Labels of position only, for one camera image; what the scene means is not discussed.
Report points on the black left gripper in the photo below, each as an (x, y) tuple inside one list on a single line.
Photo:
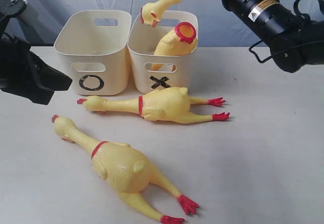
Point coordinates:
[(16, 77)]

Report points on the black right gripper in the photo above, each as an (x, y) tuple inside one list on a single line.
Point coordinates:
[(269, 19)]

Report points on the headless yellow rubber chicken body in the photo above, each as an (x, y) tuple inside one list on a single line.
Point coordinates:
[(179, 41)]

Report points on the detached chicken head with tube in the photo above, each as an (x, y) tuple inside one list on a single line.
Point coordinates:
[(152, 13)]

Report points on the yellow rubber chicken front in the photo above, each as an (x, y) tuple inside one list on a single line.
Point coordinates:
[(126, 170)]

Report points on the yellow rubber chicken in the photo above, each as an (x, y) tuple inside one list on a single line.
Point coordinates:
[(126, 170), (170, 104)]

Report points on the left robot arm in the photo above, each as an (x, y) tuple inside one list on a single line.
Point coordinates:
[(25, 74)]

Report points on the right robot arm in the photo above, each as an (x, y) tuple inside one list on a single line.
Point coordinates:
[(290, 55)]

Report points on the cream bin marked O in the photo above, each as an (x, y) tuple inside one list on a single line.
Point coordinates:
[(92, 46)]

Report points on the cream bin marked X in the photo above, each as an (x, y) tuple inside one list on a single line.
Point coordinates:
[(151, 71)]

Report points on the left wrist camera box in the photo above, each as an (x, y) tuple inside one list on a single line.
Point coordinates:
[(12, 8)]

